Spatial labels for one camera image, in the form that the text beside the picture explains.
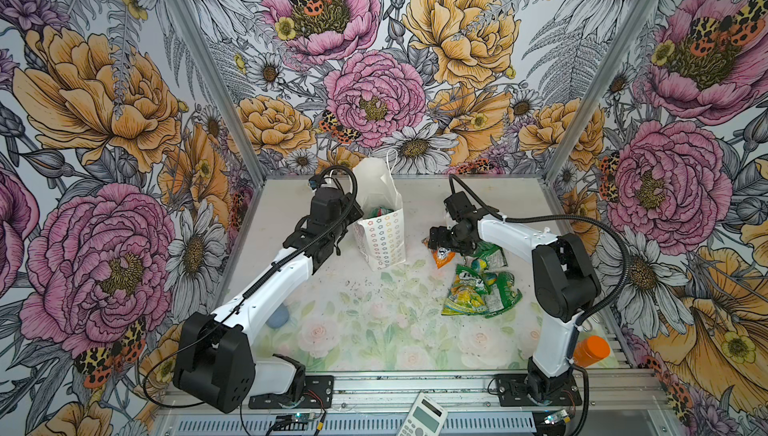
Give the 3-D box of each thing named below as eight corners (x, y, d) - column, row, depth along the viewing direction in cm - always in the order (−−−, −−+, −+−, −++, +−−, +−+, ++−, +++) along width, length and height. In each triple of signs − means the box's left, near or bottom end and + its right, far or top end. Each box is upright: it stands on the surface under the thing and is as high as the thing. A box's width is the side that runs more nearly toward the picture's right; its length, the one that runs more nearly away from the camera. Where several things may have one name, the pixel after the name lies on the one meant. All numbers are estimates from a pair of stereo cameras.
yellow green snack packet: (443, 317, 88) (445, 310, 84) (438, 271, 97) (440, 264, 93) (487, 317, 88) (492, 310, 84) (478, 272, 97) (482, 264, 93)
